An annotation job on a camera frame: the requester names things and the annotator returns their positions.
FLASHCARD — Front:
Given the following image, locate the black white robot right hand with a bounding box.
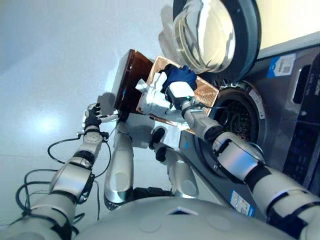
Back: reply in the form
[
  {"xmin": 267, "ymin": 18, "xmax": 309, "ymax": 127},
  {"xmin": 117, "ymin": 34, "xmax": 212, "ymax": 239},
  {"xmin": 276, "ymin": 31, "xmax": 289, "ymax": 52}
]
[{"xmin": 164, "ymin": 80, "xmax": 198, "ymax": 115}]

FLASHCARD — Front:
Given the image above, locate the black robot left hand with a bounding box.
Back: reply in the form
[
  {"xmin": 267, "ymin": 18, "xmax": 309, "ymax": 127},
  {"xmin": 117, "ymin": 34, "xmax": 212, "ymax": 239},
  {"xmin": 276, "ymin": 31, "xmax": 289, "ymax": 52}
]
[{"xmin": 83, "ymin": 102, "xmax": 119, "ymax": 131}]

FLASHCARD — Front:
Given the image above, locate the navy blue garment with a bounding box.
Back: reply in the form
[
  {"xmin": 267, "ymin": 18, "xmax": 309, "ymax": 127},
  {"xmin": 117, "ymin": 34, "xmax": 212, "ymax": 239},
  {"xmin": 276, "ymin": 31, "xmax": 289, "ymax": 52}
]
[{"xmin": 162, "ymin": 64, "xmax": 198, "ymax": 94}]

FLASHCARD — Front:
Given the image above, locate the white garment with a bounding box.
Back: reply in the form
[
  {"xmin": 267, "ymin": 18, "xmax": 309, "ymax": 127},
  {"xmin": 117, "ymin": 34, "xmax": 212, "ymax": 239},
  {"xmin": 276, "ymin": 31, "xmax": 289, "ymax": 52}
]
[{"xmin": 134, "ymin": 72, "xmax": 191, "ymax": 130}]

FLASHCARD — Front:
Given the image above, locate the round glass washing machine door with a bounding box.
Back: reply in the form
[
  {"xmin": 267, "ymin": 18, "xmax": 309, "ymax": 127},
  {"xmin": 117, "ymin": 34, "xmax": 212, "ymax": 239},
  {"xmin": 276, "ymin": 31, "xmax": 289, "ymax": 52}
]
[{"xmin": 158, "ymin": 0, "xmax": 261, "ymax": 81}]

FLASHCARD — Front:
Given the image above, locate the grey front-load washing machine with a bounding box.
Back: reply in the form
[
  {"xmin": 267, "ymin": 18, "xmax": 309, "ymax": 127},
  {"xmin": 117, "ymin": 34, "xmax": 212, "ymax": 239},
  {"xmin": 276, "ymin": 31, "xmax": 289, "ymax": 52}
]
[{"xmin": 178, "ymin": 32, "xmax": 320, "ymax": 226}]

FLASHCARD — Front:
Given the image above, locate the wicker laundry basket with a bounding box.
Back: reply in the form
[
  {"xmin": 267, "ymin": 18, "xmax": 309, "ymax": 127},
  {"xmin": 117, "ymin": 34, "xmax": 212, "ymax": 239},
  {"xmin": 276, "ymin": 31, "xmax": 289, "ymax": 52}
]
[{"xmin": 136, "ymin": 56, "xmax": 221, "ymax": 136}]

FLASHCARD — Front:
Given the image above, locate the brown glossy stool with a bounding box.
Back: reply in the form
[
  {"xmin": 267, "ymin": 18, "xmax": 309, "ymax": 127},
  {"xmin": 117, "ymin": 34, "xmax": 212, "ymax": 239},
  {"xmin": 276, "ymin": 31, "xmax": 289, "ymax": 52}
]
[{"xmin": 111, "ymin": 49, "xmax": 156, "ymax": 119}]

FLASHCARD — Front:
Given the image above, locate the silver robot left leg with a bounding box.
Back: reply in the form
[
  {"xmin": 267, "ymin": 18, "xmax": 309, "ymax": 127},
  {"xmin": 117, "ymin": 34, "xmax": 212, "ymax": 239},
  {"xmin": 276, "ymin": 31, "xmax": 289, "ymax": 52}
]
[{"xmin": 103, "ymin": 113, "xmax": 136, "ymax": 211}]

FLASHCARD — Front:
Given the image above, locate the silver robot leg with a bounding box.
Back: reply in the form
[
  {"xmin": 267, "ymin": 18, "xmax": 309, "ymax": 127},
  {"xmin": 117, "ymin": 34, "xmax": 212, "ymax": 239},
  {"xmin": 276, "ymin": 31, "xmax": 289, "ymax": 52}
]
[
  {"xmin": 148, "ymin": 126, "xmax": 200, "ymax": 200},
  {"xmin": 103, "ymin": 113, "xmax": 136, "ymax": 211}
]

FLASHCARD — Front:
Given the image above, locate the silver robot right leg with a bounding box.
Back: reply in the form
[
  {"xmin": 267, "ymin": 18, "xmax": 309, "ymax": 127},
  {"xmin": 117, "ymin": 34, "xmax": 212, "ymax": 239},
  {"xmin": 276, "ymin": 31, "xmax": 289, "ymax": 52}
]
[{"xmin": 148, "ymin": 126, "xmax": 200, "ymax": 200}]

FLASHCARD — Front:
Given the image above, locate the blue white QR sticker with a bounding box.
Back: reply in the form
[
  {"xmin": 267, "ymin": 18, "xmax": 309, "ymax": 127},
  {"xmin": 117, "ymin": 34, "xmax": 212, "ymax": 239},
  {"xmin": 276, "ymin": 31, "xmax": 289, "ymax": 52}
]
[{"xmin": 265, "ymin": 53, "xmax": 298, "ymax": 81}]

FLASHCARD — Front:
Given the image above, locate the energy label sticker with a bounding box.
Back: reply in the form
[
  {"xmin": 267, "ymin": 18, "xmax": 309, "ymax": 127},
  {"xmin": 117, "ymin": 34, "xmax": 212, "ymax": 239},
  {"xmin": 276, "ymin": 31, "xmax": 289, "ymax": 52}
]
[{"xmin": 228, "ymin": 189, "xmax": 256, "ymax": 219}]

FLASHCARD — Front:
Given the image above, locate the grey robot torso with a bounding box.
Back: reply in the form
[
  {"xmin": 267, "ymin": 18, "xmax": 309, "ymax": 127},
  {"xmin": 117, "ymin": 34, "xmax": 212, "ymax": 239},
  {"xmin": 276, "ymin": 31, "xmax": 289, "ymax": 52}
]
[{"xmin": 74, "ymin": 196, "xmax": 294, "ymax": 240}]

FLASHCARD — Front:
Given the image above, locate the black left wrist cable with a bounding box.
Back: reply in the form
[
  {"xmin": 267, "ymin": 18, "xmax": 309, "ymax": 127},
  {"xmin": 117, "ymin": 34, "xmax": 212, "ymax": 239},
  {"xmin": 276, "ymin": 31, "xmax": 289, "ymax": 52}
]
[{"xmin": 46, "ymin": 136, "xmax": 84, "ymax": 166}]

